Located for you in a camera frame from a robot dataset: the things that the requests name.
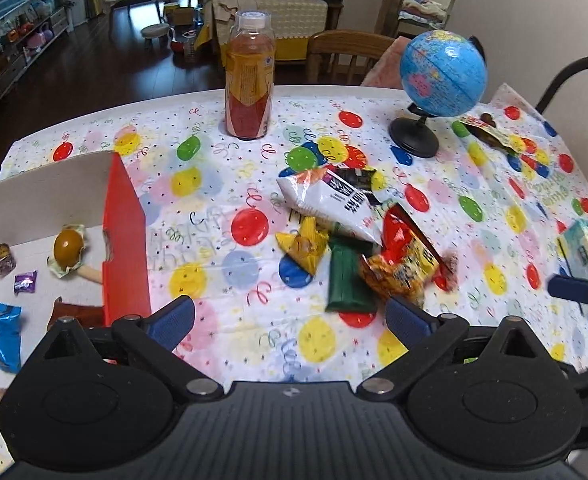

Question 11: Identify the red orange chips bag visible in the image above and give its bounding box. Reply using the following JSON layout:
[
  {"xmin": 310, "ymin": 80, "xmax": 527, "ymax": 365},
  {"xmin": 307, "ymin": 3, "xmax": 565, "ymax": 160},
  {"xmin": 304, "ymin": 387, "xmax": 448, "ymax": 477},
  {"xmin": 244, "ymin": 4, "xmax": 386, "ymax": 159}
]
[{"xmin": 359, "ymin": 204, "xmax": 454, "ymax": 308}]

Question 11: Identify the green snack bar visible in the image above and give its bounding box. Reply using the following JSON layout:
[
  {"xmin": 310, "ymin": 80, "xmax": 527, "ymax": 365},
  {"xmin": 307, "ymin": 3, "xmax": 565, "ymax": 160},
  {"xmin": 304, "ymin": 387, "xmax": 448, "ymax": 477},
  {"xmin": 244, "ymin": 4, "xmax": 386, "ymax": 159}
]
[{"xmin": 326, "ymin": 235, "xmax": 377, "ymax": 314}]

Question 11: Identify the yellow triangular snack packet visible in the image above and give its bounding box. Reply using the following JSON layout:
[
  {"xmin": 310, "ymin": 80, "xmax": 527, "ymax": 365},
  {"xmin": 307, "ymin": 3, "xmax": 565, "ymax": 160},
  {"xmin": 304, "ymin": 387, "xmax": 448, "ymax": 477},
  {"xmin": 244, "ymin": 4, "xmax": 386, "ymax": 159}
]
[{"xmin": 275, "ymin": 217, "xmax": 329, "ymax": 276}]

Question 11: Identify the white snack packet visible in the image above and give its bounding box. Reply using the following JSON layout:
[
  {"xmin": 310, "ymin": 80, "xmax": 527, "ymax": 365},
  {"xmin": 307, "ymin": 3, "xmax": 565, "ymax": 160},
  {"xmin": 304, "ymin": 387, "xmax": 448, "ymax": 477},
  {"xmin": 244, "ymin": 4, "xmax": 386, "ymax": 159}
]
[{"xmin": 277, "ymin": 168, "xmax": 382, "ymax": 246}]

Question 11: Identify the dark red snack packet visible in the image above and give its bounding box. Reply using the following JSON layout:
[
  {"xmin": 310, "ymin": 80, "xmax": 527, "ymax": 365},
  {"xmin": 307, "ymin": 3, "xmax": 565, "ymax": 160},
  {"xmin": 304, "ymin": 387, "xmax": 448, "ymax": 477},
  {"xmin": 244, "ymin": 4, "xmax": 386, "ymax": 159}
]
[{"xmin": 47, "ymin": 297, "xmax": 105, "ymax": 328}]

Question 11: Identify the braised egg in wrapper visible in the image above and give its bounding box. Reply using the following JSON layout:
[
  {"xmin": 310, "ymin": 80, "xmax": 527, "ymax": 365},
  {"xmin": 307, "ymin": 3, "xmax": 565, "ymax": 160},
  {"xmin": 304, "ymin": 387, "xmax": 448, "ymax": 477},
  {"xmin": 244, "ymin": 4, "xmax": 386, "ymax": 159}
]
[{"xmin": 47, "ymin": 224, "xmax": 103, "ymax": 284}]

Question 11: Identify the red and white cardboard box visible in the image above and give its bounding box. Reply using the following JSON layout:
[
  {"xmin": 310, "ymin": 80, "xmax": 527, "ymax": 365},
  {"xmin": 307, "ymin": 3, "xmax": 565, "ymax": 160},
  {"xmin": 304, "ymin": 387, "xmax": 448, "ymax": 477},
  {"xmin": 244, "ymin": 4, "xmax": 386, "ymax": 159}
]
[{"xmin": 0, "ymin": 152, "xmax": 152, "ymax": 390}]

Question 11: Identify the purple candy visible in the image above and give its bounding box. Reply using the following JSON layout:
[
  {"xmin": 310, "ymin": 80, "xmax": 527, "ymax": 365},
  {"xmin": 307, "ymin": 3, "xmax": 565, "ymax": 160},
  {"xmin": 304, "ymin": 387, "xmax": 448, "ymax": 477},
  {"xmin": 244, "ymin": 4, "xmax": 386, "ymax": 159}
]
[{"xmin": 13, "ymin": 270, "xmax": 38, "ymax": 296}]

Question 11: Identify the blue snack packet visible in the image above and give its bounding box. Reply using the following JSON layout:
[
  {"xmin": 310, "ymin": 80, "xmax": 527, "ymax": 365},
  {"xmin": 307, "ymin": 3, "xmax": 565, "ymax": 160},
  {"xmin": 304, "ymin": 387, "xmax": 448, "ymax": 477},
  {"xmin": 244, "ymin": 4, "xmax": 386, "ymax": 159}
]
[{"xmin": 0, "ymin": 303, "xmax": 21, "ymax": 374}]

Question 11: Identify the brown wrapped candy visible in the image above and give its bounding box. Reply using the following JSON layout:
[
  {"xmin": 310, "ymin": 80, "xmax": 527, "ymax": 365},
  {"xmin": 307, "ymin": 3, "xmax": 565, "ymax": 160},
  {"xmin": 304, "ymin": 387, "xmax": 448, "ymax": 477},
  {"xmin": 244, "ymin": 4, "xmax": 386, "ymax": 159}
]
[{"xmin": 0, "ymin": 243, "xmax": 16, "ymax": 278}]

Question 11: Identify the dark yellow snack packet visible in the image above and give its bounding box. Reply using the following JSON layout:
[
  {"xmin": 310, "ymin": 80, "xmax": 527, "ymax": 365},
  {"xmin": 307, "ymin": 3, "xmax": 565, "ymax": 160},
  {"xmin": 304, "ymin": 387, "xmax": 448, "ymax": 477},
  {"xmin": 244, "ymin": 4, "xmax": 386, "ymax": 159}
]
[{"xmin": 459, "ymin": 113, "xmax": 521, "ymax": 155}]

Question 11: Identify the blue desk globe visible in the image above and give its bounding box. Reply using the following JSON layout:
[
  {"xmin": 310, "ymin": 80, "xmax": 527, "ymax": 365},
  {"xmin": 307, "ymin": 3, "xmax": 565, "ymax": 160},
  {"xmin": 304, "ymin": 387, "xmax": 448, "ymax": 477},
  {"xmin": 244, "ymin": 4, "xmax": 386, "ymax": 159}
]
[{"xmin": 388, "ymin": 30, "xmax": 488, "ymax": 158}]

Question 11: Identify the wooden chair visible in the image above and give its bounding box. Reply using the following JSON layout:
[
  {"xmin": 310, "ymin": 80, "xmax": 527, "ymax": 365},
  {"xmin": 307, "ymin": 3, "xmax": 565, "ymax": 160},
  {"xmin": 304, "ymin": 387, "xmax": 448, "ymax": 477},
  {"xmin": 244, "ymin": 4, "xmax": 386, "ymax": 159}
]
[{"xmin": 306, "ymin": 29, "xmax": 394, "ymax": 86}]

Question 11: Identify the red drink bottle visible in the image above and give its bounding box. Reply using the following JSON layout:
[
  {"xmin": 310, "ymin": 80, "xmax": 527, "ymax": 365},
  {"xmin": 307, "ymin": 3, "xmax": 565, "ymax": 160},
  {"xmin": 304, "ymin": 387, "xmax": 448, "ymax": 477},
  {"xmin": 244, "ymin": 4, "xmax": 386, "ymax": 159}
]
[{"xmin": 225, "ymin": 11, "xmax": 275, "ymax": 141}]

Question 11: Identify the small round stool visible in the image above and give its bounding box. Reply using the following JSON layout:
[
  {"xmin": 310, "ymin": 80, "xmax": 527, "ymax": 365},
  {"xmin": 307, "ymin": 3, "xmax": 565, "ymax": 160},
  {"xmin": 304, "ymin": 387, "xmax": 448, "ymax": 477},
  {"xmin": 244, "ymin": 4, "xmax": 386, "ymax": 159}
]
[{"xmin": 141, "ymin": 23, "xmax": 171, "ymax": 49}]

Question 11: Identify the long tv cabinet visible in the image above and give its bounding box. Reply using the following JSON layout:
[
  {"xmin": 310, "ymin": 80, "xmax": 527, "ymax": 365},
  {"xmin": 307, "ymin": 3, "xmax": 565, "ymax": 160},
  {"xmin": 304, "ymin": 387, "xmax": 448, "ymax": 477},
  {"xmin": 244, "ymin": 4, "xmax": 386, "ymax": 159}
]
[{"xmin": 0, "ymin": 8, "xmax": 69, "ymax": 102}]

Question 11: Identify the sofa with cream cover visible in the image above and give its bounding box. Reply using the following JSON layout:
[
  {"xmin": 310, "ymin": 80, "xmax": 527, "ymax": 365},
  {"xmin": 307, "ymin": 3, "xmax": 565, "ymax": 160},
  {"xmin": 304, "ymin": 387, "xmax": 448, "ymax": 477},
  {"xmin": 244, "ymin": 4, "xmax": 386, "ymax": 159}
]
[{"xmin": 194, "ymin": 0, "xmax": 329, "ymax": 64}]

